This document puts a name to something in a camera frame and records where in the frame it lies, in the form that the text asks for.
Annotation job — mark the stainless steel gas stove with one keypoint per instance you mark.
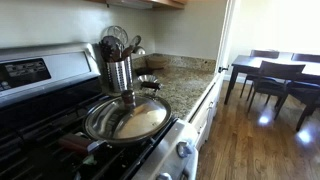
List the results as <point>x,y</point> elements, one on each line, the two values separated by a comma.
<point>45,93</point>

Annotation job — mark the upper wooden wall cabinet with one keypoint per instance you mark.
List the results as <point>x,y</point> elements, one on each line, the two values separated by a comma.
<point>145,4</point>

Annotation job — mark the perforated steel utensil holder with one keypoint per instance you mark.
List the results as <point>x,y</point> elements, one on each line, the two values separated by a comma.
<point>120,75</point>

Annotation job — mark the black door lever handle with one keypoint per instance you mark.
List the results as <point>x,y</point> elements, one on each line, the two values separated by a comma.
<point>221,69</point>

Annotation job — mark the woven brown basket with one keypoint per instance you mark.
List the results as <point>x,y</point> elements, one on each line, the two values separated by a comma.
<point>157,62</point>

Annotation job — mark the wire whisk utensil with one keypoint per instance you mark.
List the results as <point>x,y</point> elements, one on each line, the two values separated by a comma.
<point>119,33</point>

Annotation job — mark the dark wooden spoon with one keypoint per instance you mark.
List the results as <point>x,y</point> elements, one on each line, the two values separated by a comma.
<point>134,42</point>

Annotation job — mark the dark dining chair back right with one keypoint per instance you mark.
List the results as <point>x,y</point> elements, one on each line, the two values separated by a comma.
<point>307,91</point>

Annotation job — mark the white door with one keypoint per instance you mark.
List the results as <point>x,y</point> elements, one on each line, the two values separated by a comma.
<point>231,11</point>

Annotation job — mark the dark dining chair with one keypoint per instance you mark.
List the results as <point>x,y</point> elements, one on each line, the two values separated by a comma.
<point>272,79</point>
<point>260,53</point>
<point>307,91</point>

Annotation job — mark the dark dining chair front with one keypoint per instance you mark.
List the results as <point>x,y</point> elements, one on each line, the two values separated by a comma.
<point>272,79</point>

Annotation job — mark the steel frying pan with lid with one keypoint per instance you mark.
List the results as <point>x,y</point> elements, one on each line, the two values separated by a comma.
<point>121,121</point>

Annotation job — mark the dark wooden dining table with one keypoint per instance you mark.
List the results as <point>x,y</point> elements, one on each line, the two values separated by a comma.
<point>250,65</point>

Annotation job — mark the topmost light wood drawer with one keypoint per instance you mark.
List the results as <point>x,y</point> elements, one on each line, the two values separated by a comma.
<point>200,117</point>

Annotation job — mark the dark dining chair back left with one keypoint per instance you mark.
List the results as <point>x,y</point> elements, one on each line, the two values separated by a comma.
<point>260,53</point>

